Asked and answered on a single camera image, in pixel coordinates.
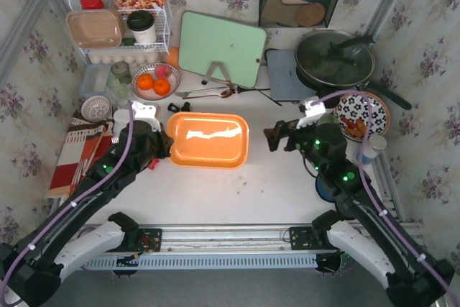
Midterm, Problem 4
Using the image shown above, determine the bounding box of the blue plastic container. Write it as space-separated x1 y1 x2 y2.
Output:
79 64 111 98

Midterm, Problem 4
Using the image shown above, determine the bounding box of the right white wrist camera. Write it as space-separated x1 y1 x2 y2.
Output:
296 96 326 129

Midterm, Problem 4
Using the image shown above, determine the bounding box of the orange storage basket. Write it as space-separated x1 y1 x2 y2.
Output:
166 112 249 169

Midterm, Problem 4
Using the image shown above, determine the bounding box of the grey induction cooker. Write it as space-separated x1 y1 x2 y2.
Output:
264 48 317 102

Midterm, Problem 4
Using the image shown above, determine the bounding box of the white blue bottle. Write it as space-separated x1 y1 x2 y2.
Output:
354 134 387 165

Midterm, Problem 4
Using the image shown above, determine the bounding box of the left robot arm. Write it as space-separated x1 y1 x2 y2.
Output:
1 120 173 306

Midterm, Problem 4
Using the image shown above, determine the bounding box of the black capsule upper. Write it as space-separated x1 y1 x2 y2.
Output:
180 102 191 112

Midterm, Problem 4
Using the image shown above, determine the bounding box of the grey blue cloth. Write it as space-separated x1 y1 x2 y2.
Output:
315 176 336 203

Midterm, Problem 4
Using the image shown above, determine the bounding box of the white small strainer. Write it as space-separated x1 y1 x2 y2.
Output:
81 96 111 122

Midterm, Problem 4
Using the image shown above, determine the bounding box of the red capsule left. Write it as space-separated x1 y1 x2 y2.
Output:
148 158 159 170

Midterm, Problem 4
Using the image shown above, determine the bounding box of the black mesh holder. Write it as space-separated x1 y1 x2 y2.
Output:
258 0 338 28

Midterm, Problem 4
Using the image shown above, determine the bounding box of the white wire rack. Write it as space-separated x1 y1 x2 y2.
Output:
67 0 172 55

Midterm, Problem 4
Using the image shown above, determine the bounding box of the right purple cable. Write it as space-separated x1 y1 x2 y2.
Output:
310 90 459 307

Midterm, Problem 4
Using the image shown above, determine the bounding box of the dark glass cup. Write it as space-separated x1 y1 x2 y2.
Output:
111 61 132 84

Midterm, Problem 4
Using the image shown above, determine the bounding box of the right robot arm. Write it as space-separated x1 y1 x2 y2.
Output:
264 121 454 306

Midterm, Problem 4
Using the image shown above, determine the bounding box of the black capsule number four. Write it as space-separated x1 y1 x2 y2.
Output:
167 103 180 113

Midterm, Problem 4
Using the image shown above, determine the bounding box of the red lid jar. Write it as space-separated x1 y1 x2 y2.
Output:
80 0 104 10

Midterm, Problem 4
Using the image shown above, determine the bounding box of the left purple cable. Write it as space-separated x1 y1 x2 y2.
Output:
0 100 134 304

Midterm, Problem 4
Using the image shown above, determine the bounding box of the green cutting board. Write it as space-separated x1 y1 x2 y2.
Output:
178 11 267 88

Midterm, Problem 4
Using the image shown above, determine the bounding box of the purple cable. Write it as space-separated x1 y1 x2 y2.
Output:
0 100 134 304
310 90 459 307

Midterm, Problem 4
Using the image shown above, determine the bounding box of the silver fork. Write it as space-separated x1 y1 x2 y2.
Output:
174 87 226 98

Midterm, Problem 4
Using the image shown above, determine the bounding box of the black pan with lid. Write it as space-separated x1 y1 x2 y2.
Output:
294 29 412 110

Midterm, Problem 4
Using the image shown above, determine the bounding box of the beige rectangular tray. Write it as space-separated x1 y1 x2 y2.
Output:
66 9 124 50

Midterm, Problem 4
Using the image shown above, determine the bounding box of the floral patterned plate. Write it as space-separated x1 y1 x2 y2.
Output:
333 92 391 142

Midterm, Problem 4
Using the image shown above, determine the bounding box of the egg carton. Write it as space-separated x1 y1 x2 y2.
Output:
87 52 163 68

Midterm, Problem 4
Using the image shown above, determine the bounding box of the white black lid cup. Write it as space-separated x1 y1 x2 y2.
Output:
126 10 157 44

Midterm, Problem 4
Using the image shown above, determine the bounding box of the fruit bowl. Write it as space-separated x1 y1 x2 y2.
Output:
131 63 181 101

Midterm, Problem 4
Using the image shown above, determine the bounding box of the striped orange cloth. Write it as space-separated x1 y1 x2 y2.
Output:
47 111 114 198

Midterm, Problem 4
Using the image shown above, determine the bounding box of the round cork coaster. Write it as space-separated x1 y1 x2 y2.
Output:
295 2 326 27

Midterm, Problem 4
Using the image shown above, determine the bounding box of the copper spoon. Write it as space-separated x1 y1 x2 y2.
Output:
183 88 234 100

